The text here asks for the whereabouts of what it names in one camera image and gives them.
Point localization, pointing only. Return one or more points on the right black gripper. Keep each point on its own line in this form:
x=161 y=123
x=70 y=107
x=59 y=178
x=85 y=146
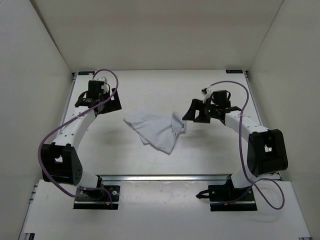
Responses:
x=191 y=114

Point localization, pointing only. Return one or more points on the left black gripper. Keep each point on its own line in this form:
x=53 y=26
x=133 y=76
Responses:
x=115 y=104

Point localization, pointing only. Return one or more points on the white fabric skirt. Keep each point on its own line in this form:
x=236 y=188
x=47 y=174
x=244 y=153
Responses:
x=157 y=130

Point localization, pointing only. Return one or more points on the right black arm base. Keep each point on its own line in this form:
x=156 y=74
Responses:
x=226 y=198

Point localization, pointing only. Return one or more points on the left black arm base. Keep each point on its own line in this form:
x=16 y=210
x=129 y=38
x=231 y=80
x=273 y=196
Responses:
x=99 y=199

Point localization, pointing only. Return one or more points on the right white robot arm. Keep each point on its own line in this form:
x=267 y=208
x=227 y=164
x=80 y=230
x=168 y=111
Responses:
x=266 y=151

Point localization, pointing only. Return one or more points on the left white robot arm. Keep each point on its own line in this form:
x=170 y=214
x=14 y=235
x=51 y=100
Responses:
x=59 y=160

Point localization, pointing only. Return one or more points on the left blue corner label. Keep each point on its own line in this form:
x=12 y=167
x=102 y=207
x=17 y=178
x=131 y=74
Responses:
x=86 y=73

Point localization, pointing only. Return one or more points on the blue corner label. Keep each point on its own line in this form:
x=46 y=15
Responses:
x=233 y=71
x=86 y=73

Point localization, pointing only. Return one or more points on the right blue corner label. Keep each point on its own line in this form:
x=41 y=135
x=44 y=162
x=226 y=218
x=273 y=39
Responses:
x=233 y=71

